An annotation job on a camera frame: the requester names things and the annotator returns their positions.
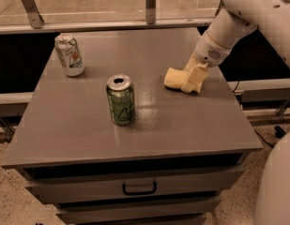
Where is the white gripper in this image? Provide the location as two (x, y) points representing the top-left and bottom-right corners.
(181, 32), (231, 93)

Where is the yellow sponge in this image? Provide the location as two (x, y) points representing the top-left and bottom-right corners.
(164, 67), (187, 89)

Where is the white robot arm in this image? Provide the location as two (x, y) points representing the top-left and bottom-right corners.
(181, 0), (290, 93)

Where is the green soda can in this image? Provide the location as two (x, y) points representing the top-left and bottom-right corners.
(106, 74), (135, 126)

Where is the white 7up can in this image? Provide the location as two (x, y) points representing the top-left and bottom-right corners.
(54, 35), (84, 77)

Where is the grey drawer cabinet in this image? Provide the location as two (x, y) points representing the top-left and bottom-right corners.
(2, 28), (261, 225)

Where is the middle metal window bracket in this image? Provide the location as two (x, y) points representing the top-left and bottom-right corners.
(145, 0), (156, 24)

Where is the metal window bracket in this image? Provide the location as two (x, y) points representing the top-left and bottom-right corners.
(21, 0), (44, 29)
(145, 0), (156, 24)

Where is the black cable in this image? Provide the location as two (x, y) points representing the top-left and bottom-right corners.
(254, 125), (288, 148)

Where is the black drawer handle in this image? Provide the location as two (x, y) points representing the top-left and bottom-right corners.
(122, 181), (157, 196)

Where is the left metal window bracket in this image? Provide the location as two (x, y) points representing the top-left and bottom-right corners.
(21, 0), (44, 29)

